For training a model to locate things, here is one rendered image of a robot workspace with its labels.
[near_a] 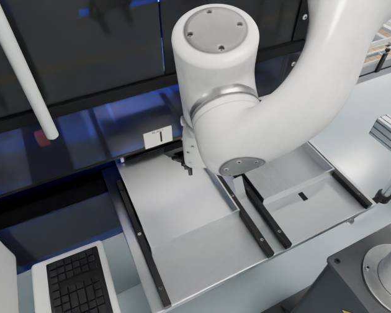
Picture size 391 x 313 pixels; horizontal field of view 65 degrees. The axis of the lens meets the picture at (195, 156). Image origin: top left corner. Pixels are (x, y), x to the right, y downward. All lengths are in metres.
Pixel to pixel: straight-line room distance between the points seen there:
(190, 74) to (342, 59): 0.13
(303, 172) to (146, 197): 0.50
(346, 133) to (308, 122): 2.38
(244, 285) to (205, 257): 0.94
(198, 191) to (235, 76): 0.67
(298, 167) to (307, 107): 0.79
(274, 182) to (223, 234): 0.24
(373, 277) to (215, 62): 0.76
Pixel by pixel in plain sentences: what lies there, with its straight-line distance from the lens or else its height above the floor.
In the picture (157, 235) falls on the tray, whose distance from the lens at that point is 0.87.
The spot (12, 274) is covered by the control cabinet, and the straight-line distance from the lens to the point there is 0.99.
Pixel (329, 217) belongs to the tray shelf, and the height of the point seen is 0.88.
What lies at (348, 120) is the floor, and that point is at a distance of 2.78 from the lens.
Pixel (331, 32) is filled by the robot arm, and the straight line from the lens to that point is 0.28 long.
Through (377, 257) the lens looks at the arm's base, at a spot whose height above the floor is 0.87.
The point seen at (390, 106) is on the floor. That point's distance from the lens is 3.10.
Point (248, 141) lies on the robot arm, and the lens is 0.28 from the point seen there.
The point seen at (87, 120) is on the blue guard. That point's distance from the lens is 0.80.
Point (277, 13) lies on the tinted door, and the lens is 0.90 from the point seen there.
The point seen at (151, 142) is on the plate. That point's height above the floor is 1.01.
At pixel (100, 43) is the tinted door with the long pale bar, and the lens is 0.72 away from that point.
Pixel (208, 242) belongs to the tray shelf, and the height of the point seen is 0.88.
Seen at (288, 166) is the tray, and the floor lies 0.88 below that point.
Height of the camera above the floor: 1.65
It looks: 48 degrees down
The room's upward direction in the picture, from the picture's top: straight up
